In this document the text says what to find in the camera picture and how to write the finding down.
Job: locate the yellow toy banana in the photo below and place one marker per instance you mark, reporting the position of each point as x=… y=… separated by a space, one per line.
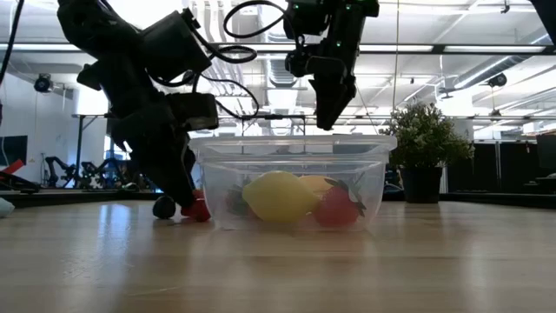
x=315 y=182

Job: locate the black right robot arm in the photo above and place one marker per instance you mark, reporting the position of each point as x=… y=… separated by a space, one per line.
x=545 y=17

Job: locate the red slanted bar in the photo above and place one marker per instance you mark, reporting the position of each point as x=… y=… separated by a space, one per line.
x=15 y=166

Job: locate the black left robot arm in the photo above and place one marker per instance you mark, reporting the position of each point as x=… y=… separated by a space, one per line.
x=108 y=30

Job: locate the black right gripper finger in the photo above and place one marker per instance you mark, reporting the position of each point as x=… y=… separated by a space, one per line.
x=343 y=97
x=325 y=104

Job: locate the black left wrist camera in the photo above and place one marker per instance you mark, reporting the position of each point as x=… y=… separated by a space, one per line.
x=193 y=111

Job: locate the clear plastic tupperware container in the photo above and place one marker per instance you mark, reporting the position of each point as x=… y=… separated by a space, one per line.
x=295 y=152

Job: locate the silver ventilation duct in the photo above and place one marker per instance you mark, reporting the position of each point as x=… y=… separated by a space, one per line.
x=280 y=71

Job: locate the yellow toy lemon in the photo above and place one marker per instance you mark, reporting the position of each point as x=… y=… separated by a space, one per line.
x=278 y=197

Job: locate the black partition panels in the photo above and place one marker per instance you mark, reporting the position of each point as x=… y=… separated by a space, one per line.
x=499 y=167

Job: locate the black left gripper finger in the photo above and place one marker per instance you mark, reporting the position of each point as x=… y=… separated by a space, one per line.
x=192 y=169
x=165 y=169

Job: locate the black ceiling spotlight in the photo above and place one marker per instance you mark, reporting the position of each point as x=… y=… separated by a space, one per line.
x=42 y=83
x=497 y=80

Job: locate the dark wall screen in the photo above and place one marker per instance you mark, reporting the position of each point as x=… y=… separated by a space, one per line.
x=13 y=150

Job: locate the dark monitor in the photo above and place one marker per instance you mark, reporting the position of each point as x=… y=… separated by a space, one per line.
x=547 y=152

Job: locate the black background robot arms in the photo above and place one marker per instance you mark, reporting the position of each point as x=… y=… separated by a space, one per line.
x=54 y=167

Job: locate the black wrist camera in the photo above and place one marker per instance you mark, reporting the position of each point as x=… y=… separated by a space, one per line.
x=321 y=67
x=193 y=111

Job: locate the potted green plant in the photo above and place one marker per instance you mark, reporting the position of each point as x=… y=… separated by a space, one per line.
x=425 y=148

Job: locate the teal folded cloth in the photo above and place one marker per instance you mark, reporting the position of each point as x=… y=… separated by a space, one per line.
x=4 y=208

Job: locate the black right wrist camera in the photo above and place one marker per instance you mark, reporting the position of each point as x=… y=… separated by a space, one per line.
x=321 y=67

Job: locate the red toy strawberry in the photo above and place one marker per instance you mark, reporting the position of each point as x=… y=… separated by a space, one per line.
x=336 y=208
x=199 y=211

